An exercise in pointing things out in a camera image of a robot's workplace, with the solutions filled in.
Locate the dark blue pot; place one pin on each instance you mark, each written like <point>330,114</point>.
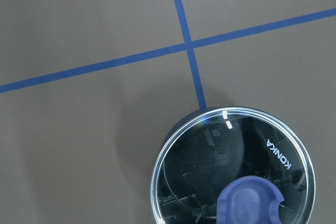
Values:
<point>206,113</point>

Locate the glass pot lid blue knob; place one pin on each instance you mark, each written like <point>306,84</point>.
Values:
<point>239,171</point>

